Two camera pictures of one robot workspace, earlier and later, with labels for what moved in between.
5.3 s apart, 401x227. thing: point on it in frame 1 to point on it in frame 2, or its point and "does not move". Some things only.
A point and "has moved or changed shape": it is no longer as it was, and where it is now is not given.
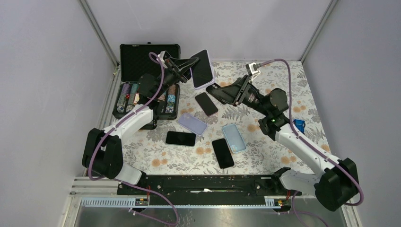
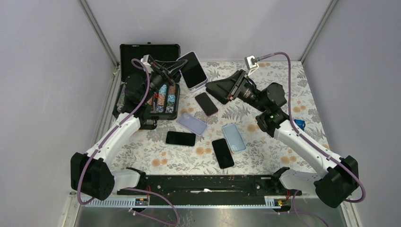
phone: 194,124 does not move
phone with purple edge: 208,107 does not move
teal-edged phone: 180,138 does not move
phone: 202,72 has moved or changed shape
